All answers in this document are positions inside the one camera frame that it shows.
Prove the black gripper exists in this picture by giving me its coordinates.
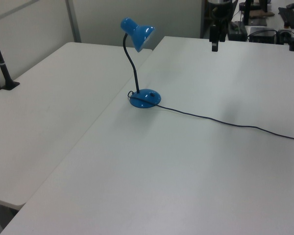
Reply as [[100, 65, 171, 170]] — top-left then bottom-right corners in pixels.
[[209, 4, 233, 52]]

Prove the blue gooseneck desk lamp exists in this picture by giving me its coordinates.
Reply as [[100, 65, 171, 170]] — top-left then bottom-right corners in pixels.
[[120, 17, 162, 109]]

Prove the black box device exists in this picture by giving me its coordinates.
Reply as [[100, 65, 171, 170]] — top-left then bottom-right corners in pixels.
[[226, 21, 248, 41]]

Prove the black monitor stand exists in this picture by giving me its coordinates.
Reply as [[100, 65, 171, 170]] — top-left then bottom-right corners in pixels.
[[242, 0, 268, 27]]

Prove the black electronics unit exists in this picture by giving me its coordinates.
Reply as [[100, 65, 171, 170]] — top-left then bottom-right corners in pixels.
[[246, 26, 278, 44]]

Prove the black keyboard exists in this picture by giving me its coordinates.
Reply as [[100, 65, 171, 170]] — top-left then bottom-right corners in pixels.
[[278, 6, 294, 28]]

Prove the white adjoining table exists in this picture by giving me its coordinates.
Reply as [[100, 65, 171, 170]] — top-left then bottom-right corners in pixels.
[[0, 42, 153, 207]]

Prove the black lamp power cable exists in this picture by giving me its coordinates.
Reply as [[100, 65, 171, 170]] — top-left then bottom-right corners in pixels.
[[126, 90, 294, 142]]

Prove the grey partition frame post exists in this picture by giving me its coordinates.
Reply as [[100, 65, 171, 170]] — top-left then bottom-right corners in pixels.
[[65, 0, 82, 44]]

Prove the black camera pole with clamp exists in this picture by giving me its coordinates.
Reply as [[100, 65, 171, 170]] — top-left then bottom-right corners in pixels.
[[0, 21, 21, 91]]

